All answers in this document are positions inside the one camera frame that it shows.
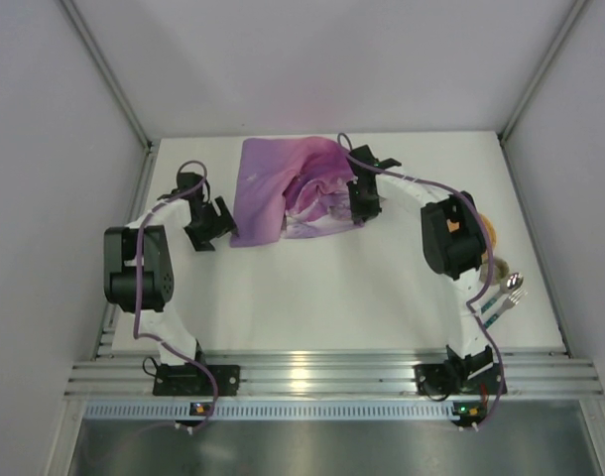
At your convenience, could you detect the purple printed placemat cloth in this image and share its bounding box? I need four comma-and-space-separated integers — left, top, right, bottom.
230, 137, 357, 248

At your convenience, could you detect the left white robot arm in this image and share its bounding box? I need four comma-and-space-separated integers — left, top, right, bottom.
103, 172, 237, 368

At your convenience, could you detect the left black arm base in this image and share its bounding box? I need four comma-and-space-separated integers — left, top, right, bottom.
153, 364, 241, 397

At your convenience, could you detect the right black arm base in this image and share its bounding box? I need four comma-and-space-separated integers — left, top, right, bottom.
414, 363, 504, 402

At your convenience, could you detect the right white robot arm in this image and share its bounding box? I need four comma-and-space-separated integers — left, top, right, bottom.
347, 145, 490, 357

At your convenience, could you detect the round woven bamboo plate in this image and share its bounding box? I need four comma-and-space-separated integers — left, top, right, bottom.
480, 213, 498, 249

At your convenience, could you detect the speckled ceramic cup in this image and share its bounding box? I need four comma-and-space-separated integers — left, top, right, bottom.
479, 256, 510, 286

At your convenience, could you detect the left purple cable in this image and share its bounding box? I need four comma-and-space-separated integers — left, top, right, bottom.
133, 159, 221, 430

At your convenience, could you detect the aluminium mounting rail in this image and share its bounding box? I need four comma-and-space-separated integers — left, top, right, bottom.
64, 351, 603, 400

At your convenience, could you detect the spoon with teal handle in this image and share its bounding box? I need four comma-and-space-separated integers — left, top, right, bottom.
480, 272, 524, 313

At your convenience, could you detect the fork with teal handle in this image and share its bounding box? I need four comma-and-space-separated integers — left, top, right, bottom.
484, 289, 528, 328

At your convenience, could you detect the perforated grey cable duct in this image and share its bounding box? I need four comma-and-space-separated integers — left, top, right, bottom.
84, 400, 485, 421

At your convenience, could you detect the left aluminium frame post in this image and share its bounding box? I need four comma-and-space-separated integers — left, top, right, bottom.
55, 0, 153, 150

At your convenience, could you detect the aluminium frame post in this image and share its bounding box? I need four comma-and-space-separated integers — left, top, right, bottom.
55, 0, 153, 150
497, 0, 592, 146

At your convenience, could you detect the right aluminium frame post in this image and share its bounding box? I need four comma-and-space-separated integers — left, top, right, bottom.
497, 0, 592, 146

